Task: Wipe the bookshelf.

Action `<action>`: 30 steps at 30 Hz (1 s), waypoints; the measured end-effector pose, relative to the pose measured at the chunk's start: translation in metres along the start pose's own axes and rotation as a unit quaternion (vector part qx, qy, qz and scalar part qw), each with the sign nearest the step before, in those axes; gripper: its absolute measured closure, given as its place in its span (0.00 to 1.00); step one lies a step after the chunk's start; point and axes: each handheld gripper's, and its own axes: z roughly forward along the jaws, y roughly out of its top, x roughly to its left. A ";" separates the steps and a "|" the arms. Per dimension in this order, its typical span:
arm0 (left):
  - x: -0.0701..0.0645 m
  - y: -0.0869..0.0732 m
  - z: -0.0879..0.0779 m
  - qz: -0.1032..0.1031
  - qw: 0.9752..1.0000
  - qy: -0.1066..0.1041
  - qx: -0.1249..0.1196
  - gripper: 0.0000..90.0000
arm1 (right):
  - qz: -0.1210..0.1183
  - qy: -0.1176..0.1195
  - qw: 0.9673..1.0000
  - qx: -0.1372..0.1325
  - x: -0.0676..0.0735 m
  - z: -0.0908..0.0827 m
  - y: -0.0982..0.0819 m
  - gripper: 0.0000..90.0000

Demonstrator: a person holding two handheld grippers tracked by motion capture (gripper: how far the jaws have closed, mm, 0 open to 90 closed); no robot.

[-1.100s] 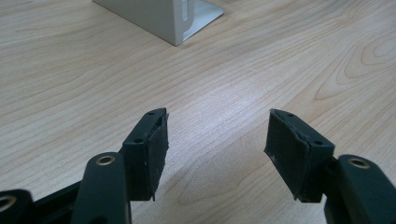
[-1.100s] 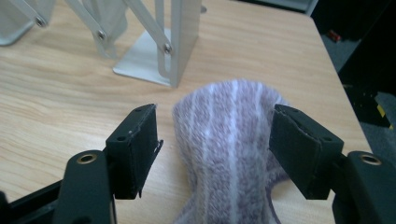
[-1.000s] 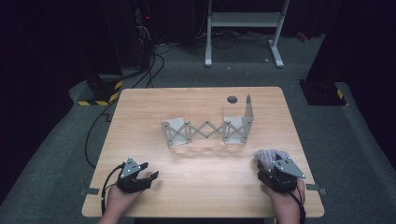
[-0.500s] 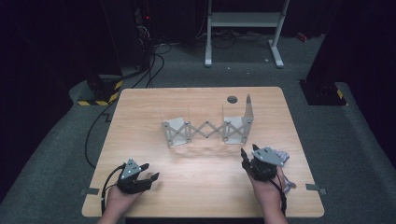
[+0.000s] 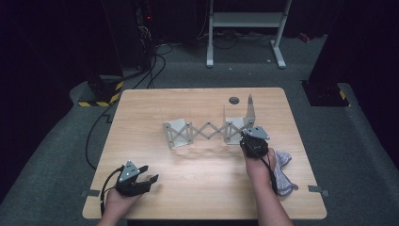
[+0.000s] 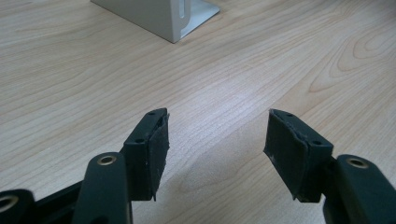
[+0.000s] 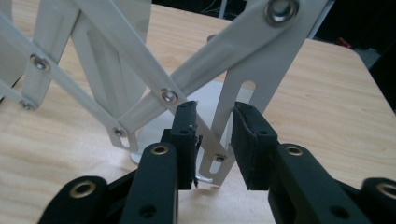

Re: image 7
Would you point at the small red object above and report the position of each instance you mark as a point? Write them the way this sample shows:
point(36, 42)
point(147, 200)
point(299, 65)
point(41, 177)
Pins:
point(344, 43)

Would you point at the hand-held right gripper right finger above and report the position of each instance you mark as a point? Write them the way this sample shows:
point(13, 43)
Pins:
point(299, 186)

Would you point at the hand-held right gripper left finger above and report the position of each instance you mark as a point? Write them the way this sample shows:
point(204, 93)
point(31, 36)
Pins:
point(155, 186)

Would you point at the white metal stand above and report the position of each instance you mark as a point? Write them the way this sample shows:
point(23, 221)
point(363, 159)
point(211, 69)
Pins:
point(223, 7)

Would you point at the extendable metal bookend rack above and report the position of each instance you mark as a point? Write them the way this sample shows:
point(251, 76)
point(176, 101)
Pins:
point(243, 56)

